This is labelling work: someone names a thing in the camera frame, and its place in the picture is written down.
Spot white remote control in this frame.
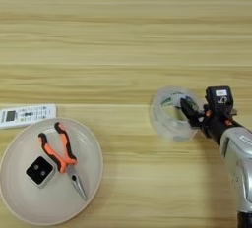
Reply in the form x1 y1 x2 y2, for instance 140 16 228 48
0 103 57 131

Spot small black box white label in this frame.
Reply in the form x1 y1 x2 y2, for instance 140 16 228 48
205 85 234 112

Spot clear tape roll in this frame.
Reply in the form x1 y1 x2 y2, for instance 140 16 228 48
148 85 206 143

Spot black white square adapter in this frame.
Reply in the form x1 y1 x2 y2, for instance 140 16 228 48
25 155 56 189

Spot orange black needle-nose pliers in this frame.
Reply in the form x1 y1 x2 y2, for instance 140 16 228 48
37 122 89 202

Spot beige round plate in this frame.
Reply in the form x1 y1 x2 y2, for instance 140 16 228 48
0 117 104 227

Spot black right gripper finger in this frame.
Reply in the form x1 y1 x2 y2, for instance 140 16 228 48
179 97 205 129

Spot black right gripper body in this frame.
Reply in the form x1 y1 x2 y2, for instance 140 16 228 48
196 104 244 146

